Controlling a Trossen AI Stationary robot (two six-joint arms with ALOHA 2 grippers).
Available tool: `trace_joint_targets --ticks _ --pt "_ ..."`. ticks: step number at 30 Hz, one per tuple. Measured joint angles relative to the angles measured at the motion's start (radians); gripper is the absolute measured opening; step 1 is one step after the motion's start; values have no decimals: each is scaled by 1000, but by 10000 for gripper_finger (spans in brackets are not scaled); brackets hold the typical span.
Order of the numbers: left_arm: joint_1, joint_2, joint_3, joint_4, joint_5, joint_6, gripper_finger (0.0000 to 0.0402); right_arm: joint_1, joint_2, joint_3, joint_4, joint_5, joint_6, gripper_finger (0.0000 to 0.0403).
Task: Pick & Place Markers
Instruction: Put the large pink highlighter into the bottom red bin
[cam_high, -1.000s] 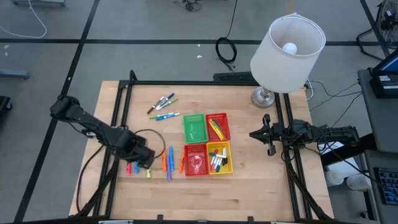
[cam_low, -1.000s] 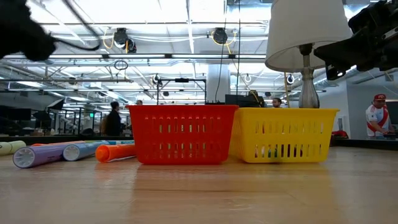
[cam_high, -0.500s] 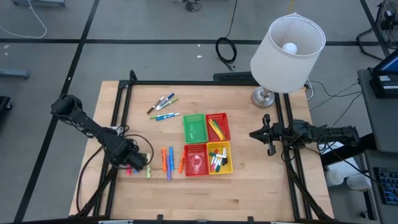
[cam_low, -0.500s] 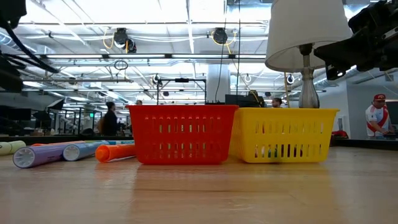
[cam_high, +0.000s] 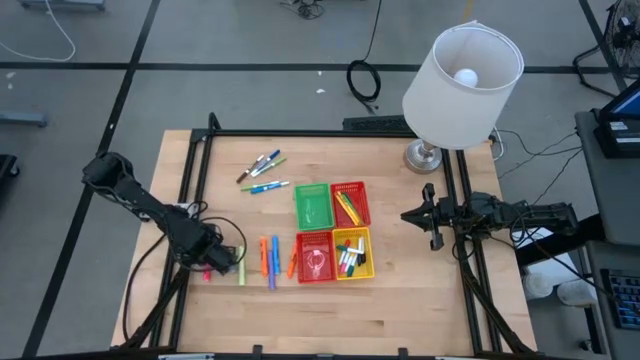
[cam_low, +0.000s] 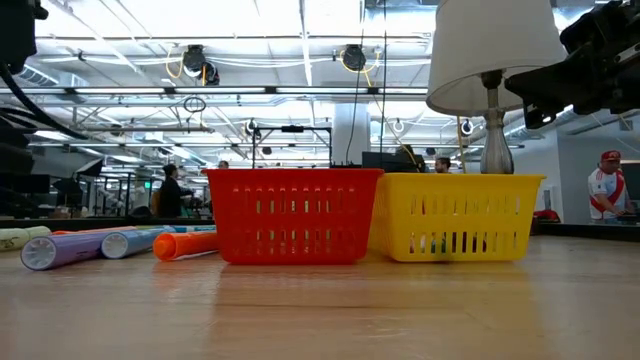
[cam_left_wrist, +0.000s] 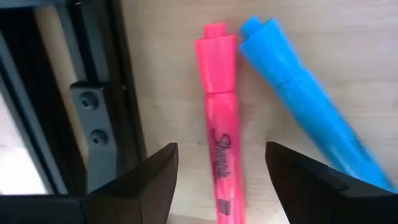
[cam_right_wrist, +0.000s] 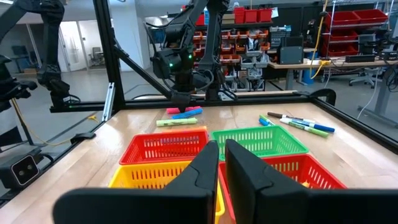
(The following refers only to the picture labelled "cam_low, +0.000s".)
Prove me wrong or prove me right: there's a black equipment box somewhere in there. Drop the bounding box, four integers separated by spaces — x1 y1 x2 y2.
361 144 427 174

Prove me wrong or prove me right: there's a white shade table lamp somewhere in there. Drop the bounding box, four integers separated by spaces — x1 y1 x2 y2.
426 0 569 175

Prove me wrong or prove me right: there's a red plastic basket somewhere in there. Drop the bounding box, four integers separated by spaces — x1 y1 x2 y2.
205 167 385 266

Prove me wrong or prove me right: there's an orange highlighter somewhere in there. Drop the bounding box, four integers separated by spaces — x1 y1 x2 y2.
152 230 220 263
49 225 139 236

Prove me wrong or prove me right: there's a blue highlighter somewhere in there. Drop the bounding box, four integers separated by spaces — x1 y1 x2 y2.
100 227 175 260

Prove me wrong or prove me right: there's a yellow plastic basket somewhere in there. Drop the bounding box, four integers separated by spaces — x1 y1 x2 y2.
368 172 546 263

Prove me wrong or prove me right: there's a black hanging cable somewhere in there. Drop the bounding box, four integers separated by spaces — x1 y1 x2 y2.
380 0 389 171

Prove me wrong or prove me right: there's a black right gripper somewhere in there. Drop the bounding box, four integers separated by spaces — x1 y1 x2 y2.
504 0 640 132

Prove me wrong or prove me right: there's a black equipment cart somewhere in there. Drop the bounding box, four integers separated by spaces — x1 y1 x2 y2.
619 160 640 226

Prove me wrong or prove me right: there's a light green highlighter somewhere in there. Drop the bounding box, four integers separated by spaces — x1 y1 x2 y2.
0 225 53 253

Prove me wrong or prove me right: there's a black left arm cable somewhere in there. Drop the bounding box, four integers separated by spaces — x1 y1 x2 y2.
0 62 94 144

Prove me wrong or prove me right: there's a red jacket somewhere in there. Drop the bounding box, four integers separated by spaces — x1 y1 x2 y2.
531 208 563 224

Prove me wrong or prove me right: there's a purple highlighter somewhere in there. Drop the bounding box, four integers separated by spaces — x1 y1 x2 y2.
20 230 110 272

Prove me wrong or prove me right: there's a black background rig frame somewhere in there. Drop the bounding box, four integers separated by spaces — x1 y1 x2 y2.
251 124 334 169

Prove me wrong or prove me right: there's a yellow hanging cable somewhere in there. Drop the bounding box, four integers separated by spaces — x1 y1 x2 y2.
455 115 467 174

